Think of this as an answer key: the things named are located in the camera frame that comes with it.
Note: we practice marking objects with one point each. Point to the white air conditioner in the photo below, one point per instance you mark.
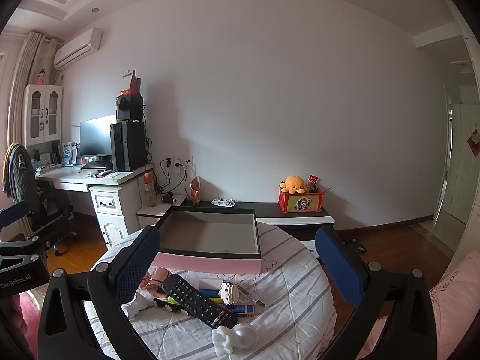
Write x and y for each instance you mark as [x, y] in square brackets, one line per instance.
[78, 48]

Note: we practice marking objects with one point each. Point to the white desk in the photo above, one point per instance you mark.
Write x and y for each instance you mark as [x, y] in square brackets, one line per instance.
[112, 202]

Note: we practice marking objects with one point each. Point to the black remote control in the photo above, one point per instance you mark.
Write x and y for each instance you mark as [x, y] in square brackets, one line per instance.
[195, 302]

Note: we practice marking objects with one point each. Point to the white figure with silver ball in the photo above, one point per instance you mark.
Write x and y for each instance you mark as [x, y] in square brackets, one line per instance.
[245, 336]

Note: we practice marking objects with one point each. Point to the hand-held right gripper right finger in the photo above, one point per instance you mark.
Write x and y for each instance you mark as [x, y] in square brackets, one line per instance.
[337, 266]

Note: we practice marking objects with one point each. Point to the pink cardboard box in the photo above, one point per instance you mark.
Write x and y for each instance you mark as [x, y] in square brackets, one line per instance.
[210, 264]

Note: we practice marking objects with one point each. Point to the yellow octopus plush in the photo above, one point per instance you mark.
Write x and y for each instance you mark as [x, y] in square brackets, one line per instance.
[294, 184]

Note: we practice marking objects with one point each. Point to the rose gold cylinder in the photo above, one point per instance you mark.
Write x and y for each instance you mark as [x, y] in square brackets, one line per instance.
[159, 275]

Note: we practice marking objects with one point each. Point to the white low side cabinet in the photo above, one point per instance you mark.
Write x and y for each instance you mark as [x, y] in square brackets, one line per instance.
[157, 210]

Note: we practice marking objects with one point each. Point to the red storage box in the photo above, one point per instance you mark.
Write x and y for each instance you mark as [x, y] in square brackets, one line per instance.
[300, 203]

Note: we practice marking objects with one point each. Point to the black keyboard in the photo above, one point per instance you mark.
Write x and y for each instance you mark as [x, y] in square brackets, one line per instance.
[93, 165]

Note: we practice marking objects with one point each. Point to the dark jacket with skull print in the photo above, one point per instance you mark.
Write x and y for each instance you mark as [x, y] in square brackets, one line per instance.
[15, 172]

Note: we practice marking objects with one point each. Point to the black floor scale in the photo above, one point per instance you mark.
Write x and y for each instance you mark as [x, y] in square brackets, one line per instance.
[354, 243]

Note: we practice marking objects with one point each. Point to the clear glass cup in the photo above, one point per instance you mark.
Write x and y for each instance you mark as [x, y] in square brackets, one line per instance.
[258, 302]

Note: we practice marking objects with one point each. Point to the white glass-door cabinet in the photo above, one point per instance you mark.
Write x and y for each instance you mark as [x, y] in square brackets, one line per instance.
[41, 114]

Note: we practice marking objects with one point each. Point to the red door decoration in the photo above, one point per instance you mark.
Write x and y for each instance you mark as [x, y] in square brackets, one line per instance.
[474, 143]

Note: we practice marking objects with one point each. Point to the water bottle with orange cap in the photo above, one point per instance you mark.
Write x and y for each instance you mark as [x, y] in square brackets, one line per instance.
[150, 193]

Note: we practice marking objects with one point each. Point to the white brick cat figure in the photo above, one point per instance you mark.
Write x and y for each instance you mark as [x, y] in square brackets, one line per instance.
[229, 293]

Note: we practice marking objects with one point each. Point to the black and white low cabinet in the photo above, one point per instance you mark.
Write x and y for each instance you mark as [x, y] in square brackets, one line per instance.
[270, 210]

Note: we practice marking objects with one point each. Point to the orange plastic bag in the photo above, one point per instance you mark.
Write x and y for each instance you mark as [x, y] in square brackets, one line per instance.
[195, 191]

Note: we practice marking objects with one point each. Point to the small red card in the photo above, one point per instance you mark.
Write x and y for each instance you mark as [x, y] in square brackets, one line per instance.
[313, 179]

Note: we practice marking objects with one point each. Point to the black speaker box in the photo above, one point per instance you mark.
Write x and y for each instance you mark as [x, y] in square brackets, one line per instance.
[129, 108]

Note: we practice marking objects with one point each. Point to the blue highlighter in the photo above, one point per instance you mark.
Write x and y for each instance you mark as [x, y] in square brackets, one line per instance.
[208, 292]

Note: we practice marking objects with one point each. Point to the pink printed bedding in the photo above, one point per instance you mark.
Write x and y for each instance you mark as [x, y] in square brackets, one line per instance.
[453, 307]

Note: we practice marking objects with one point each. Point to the blue white box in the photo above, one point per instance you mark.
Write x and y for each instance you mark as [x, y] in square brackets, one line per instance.
[69, 153]

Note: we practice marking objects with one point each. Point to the small dark cylinder object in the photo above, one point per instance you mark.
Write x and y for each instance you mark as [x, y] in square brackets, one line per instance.
[169, 198]

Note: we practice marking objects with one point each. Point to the snack packet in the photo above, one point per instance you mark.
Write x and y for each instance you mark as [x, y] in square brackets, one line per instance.
[223, 203]

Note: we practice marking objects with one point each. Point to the yellow highlighter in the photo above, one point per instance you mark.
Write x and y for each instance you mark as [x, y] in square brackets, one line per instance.
[216, 301]

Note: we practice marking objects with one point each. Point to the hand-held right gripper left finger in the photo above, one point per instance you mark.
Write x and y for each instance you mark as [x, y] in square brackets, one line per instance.
[137, 262]

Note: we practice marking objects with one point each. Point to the doll decoration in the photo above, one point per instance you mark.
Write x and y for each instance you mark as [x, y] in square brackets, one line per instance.
[42, 77]

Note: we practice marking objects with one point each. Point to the red pink blanket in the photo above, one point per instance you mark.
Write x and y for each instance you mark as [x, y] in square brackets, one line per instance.
[15, 318]

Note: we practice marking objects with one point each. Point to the black computer tower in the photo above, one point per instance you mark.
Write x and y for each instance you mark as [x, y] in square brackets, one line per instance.
[129, 146]

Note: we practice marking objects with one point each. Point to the black office chair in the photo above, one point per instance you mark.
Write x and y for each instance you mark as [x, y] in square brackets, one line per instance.
[52, 210]

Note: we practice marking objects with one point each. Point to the red gift bag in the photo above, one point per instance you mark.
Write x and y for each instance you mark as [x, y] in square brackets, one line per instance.
[134, 84]

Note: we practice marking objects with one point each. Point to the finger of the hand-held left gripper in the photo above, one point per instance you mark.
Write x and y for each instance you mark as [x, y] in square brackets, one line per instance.
[52, 230]
[13, 214]

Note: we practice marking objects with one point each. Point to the black computer monitor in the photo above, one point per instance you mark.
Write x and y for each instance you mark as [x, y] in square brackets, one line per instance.
[95, 137]

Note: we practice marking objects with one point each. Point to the pink brick figure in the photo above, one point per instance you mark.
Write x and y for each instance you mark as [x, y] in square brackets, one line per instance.
[146, 281]

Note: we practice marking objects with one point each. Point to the white door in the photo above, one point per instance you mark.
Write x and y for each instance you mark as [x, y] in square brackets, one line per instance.
[461, 180]

